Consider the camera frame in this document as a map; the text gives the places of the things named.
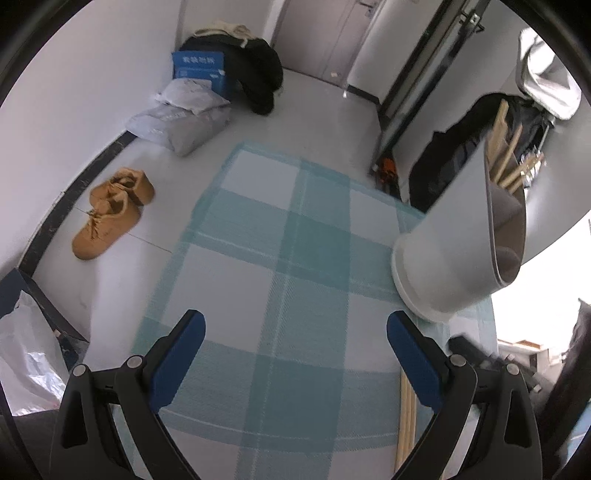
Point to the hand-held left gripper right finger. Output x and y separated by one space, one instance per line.
413 360

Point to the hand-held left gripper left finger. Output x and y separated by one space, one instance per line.
180 355

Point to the blue cardboard box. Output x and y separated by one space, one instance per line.
198 67

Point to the black jacket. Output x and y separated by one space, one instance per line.
452 157

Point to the white parcel bag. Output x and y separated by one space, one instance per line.
189 94

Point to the black sliding door frame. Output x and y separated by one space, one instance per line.
415 69

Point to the orange tool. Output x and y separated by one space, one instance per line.
385 170

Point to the tan suede shoe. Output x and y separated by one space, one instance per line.
106 226
134 184

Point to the white utensil holder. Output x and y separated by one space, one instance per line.
448 240

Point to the white tote bag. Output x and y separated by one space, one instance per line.
549 78

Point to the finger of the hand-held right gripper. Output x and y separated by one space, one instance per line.
466 346

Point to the silver plastic bag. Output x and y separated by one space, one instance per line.
27 360

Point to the grey door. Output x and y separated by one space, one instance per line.
332 37

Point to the black clothes pile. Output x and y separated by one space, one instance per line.
254 74

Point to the beige cloth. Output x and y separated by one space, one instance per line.
226 31

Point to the teal checked mat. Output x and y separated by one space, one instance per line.
277 277

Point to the grey parcel bag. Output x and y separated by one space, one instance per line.
180 131

